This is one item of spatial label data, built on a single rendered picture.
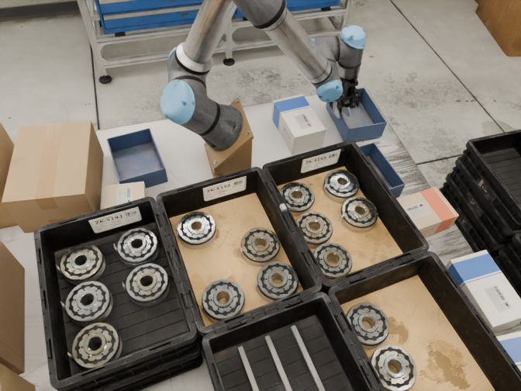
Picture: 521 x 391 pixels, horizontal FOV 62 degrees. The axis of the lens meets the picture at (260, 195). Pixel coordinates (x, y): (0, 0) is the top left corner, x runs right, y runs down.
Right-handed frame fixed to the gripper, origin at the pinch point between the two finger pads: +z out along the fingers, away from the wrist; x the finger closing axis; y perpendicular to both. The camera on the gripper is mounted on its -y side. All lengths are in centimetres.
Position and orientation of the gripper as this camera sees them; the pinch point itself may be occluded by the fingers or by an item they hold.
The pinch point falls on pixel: (338, 113)
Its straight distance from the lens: 163.8
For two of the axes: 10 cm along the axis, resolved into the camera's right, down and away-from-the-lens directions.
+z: 0.3, 5.8, 8.1
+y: 2.6, 7.8, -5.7
